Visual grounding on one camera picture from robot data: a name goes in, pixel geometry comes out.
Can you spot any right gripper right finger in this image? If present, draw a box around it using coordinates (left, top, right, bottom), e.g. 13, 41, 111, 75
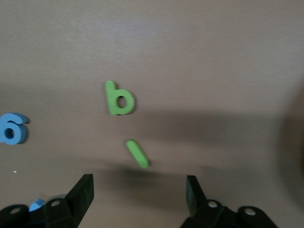
180, 175, 279, 228

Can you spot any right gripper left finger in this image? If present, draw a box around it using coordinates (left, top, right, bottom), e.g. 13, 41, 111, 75
0, 173, 95, 228

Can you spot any green foam letter l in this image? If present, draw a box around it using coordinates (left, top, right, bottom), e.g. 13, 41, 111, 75
125, 139, 151, 169

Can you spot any green foam letter b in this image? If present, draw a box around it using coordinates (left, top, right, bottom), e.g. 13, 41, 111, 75
104, 80, 136, 116

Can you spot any blue foam letter p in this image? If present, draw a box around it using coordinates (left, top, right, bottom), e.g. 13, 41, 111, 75
28, 199, 46, 212

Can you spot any blue foam letter g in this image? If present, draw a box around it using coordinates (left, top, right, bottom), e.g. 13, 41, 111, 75
0, 113, 29, 145

